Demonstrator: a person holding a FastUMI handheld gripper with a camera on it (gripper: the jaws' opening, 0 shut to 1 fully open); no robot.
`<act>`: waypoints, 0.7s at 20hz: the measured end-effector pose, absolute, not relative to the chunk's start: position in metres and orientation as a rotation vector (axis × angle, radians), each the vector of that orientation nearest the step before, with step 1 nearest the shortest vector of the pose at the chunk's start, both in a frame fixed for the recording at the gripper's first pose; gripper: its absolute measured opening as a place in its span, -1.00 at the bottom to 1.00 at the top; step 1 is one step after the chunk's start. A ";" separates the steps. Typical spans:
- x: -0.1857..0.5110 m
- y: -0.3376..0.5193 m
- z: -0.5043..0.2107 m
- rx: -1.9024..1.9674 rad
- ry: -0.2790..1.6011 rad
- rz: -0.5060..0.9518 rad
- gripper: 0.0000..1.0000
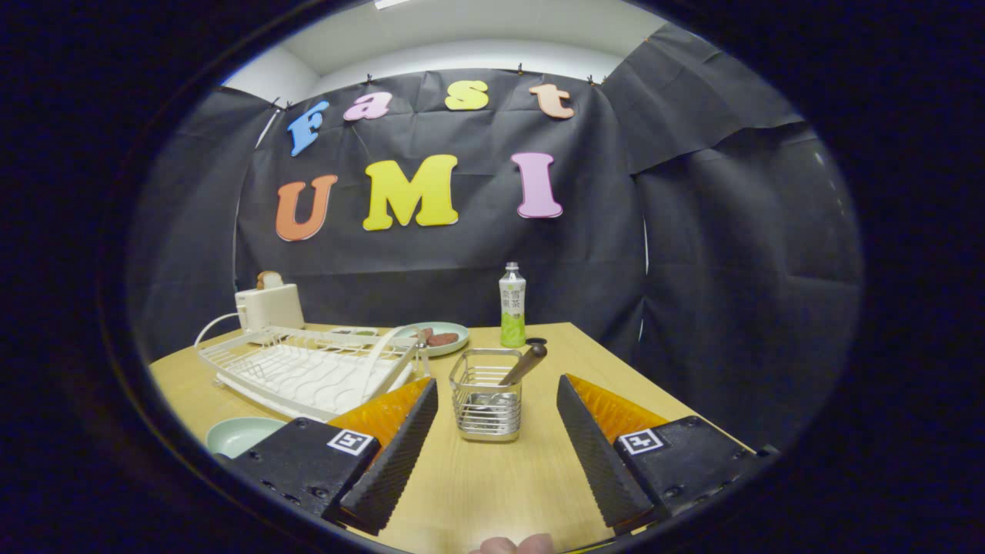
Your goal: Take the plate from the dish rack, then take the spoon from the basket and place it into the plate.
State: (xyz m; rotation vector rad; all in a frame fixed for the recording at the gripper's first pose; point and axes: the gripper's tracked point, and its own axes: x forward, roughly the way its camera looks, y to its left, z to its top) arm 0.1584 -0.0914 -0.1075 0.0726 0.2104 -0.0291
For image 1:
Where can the ceiling light panel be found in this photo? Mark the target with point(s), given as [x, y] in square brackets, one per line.
[388, 3]

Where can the brown meat piece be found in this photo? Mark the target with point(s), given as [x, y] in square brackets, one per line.
[425, 335]
[445, 338]

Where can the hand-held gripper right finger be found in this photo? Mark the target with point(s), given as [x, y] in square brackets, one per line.
[600, 462]

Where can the toasted bread slice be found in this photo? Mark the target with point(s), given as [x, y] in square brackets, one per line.
[269, 280]

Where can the pale green plate with meat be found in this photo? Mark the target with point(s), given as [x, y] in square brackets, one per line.
[450, 350]

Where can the dark metal spoon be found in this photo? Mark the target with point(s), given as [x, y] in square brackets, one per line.
[527, 362]

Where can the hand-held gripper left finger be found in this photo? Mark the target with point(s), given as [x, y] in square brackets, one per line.
[396, 462]

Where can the white toaster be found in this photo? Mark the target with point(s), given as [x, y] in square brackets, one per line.
[273, 308]

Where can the black backdrop cloth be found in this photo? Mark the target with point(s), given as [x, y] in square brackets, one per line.
[431, 269]

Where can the white drip tray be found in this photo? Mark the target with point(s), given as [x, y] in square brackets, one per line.
[331, 385]

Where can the green tea bottle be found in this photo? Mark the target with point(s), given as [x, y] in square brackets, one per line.
[512, 308]

